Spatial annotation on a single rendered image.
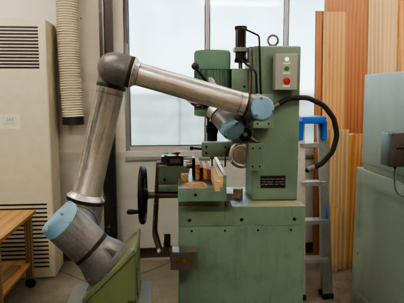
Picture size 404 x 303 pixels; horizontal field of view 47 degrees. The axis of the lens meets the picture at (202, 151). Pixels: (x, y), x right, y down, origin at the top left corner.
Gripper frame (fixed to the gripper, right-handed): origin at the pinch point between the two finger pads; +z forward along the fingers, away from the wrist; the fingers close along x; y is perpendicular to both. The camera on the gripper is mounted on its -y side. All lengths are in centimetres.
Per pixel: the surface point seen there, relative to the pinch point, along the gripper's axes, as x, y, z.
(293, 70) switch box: -38.6, -11.3, -16.0
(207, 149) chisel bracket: 13.5, -25.6, -10.1
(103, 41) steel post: 30, -34, 143
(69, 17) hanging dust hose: 38, -9, 152
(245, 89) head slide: -17.6, -13.7, -4.7
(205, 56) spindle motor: -11.4, 4.7, 9.6
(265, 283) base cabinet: 29, -62, -65
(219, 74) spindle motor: -11.9, -3.3, 2.7
